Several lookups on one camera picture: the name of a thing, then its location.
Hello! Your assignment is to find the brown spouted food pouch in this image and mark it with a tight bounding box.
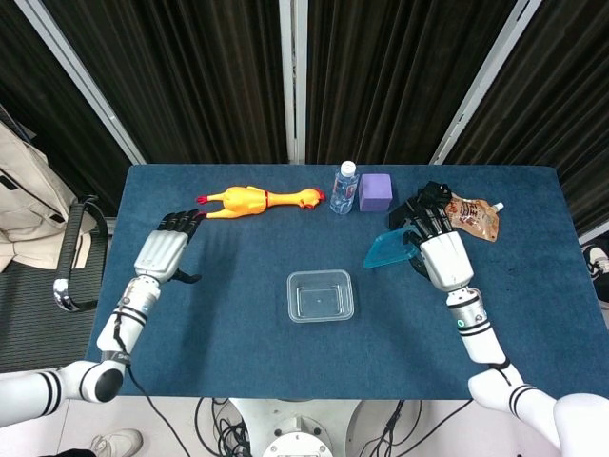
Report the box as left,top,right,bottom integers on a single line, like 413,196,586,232
446,192,505,244

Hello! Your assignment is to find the black office chair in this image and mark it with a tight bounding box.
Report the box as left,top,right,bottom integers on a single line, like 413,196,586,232
0,194,109,375

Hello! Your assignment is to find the clear plastic container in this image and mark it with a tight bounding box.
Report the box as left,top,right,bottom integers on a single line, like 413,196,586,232
285,268,356,324

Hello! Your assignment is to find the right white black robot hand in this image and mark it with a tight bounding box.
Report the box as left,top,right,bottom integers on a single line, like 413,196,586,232
403,189,476,293

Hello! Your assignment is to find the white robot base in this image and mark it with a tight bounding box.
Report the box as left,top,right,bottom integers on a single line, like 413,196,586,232
226,398,368,457

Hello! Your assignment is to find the black and white sneaker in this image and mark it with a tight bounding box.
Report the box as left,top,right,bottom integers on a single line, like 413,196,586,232
581,244,609,302

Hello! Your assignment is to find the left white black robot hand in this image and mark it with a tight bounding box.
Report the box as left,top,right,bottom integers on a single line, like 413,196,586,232
133,209,208,285

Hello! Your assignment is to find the black floor cable bundle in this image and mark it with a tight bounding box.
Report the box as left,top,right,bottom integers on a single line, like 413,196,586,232
193,396,253,457
355,399,472,457

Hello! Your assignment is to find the black pleated curtain panel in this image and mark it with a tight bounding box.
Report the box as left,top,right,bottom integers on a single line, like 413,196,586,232
41,0,289,166
445,0,609,237
0,0,133,218
305,0,519,166

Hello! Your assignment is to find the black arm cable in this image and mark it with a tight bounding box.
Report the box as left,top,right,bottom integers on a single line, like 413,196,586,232
110,311,196,457

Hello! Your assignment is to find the blue felt table mat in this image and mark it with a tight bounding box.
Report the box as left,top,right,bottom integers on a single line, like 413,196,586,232
85,164,609,401

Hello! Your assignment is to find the silver aluminium frame post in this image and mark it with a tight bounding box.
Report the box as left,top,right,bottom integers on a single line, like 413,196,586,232
12,0,147,166
278,0,309,166
429,0,544,166

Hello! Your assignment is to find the beige fabric bag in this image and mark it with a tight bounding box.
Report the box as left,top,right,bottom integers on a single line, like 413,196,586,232
0,107,82,273

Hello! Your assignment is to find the blue translucent container lid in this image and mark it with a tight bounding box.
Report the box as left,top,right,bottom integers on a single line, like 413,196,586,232
363,228,422,271

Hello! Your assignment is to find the yellow rubber chicken toy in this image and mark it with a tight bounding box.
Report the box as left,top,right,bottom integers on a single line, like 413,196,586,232
196,186,328,221

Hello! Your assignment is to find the purple foam cube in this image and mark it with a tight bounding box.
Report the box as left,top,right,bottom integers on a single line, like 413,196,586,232
358,173,396,213

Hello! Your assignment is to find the clear water bottle white cap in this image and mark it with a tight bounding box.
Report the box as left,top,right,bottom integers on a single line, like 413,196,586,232
329,160,360,216

